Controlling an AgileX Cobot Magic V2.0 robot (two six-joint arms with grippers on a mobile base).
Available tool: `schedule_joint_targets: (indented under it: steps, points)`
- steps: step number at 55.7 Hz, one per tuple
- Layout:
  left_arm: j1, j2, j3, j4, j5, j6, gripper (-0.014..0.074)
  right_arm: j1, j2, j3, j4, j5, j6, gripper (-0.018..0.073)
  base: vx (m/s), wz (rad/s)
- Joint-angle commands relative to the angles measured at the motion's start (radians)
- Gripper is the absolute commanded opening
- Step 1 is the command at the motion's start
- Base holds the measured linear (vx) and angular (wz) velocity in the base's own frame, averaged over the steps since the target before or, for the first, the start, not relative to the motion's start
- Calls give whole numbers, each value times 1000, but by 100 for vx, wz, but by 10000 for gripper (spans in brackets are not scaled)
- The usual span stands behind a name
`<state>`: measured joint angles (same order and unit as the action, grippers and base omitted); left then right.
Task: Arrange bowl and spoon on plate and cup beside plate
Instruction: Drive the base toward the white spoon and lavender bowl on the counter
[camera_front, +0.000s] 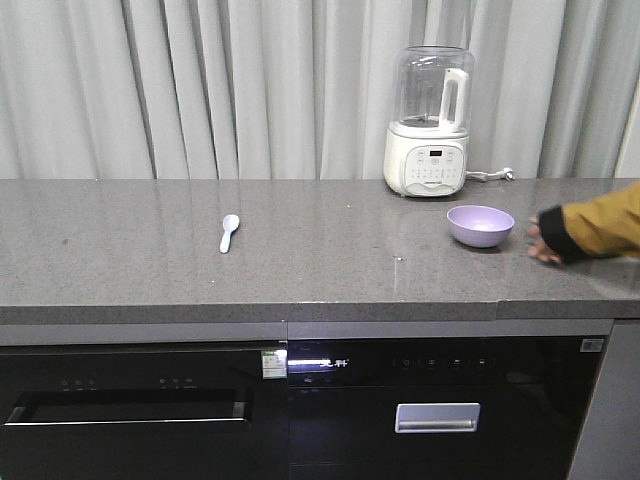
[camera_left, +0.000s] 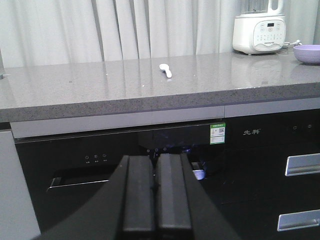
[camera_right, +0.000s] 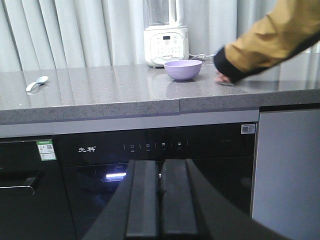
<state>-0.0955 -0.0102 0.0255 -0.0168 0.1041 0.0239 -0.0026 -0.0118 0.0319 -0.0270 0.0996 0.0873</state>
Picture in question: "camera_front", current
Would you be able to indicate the person's hand in black cuff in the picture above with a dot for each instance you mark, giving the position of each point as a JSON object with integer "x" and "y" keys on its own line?
{"x": 552, "y": 242}

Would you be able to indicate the purple plastic bowl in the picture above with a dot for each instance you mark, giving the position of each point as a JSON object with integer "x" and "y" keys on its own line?
{"x": 479, "y": 226}

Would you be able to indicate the light blue plastic spoon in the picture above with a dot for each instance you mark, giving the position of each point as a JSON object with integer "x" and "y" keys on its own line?
{"x": 230, "y": 224}

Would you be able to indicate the mustard yellow jacket sleeve forearm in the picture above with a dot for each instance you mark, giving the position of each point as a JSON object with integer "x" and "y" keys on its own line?
{"x": 605, "y": 226}

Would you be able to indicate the white blender with clear jar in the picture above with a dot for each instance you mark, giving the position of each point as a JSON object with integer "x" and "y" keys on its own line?
{"x": 428, "y": 133}

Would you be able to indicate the black built-in appliance right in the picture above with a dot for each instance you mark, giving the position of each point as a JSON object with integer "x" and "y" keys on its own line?
{"x": 439, "y": 408}

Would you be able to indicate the black built-in dishwasher left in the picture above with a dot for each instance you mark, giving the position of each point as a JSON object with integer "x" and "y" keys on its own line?
{"x": 146, "y": 411}

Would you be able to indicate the grey pleated curtain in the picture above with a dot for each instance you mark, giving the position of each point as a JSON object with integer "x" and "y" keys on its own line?
{"x": 304, "y": 89}

